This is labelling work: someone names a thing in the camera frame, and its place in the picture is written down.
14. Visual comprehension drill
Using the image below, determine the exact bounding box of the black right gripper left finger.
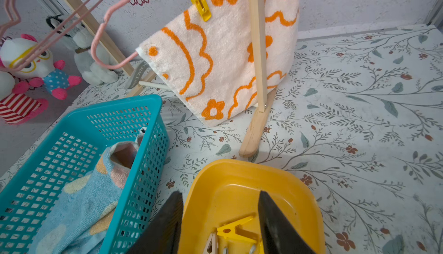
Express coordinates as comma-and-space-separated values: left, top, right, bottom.
127, 191, 183, 254

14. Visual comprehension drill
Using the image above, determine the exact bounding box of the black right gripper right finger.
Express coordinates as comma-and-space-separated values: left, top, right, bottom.
258, 191, 314, 254

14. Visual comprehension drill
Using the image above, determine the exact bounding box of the blue spotted towel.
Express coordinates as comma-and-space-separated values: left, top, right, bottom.
29, 141, 140, 254

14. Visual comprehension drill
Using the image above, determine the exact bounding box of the grey clothespin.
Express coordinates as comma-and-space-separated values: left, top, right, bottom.
125, 61, 151, 90

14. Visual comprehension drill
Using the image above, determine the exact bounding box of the white orange patterned towel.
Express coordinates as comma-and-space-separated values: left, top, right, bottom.
137, 0, 300, 127

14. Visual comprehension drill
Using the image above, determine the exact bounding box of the pink wire hanger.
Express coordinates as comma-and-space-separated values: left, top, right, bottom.
0, 0, 132, 73
91, 0, 138, 76

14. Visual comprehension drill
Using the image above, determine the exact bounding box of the yellow plastic tray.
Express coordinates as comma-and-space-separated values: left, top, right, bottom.
178, 159, 326, 254

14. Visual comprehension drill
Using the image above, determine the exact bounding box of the teal plastic basket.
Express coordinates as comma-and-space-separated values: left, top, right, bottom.
1, 95, 169, 254

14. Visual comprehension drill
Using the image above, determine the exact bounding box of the wooden clothes rack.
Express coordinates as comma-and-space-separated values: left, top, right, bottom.
65, 0, 276, 158

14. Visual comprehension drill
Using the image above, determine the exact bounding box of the grey husky plush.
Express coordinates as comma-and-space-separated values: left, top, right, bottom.
46, 15, 118, 86

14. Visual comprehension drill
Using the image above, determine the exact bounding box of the white plush striped outfit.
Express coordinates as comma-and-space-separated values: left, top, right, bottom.
1, 71, 48, 125

